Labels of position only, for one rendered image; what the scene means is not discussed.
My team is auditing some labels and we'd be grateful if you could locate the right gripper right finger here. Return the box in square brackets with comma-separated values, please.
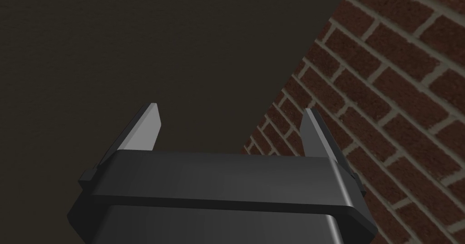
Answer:
[299, 108, 347, 166]

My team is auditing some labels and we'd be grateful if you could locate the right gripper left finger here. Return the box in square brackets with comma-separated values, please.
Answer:
[97, 102, 162, 169]

